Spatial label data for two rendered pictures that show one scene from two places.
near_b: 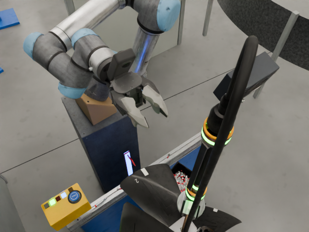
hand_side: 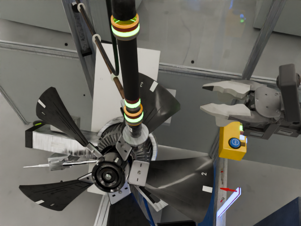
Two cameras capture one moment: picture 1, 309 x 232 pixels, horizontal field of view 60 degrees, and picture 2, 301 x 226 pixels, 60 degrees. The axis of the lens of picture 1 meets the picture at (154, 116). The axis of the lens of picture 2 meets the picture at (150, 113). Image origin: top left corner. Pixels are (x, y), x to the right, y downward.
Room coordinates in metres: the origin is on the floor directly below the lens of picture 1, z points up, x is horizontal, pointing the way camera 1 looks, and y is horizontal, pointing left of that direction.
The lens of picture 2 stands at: (0.49, -0.30, 2.07)
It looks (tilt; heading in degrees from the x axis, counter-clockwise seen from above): 56 degrees down; 137
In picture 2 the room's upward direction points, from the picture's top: straight up
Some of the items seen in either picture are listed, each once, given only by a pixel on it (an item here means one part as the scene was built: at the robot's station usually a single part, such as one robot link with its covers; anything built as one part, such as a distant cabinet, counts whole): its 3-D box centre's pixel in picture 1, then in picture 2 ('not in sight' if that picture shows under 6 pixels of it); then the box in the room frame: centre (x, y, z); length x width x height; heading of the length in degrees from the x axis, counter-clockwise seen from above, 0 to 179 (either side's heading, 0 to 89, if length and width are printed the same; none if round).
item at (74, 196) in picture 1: (74, 196); (234, 142); (0.36, 0.32, 1.08); 0.04 x 0.04 x 0.02
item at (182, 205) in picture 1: (191, 202); (133, 122); (0.20, -0.09, 1.50); 0.09 x 0.07 x 0.10; 161
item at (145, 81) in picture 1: (143, 88); (250, 113); (0.42, 0.03, 1.66); 0.09 x 0.05 x 0.02; 47
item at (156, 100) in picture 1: (156, 106); (223, 117); (0.38, 0.00, 1.64); 0.09 x 0.03 x 0.06; 47
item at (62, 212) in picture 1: (67, 206); (231, 139); (0.33, 0.36, 1.02); 0.16 x 0.10 x 0.11; 126
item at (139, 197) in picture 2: not in sight; (134, 193); (0.18, -0.11, 0.91); 0.12 x 0.08 x 0.12; 126
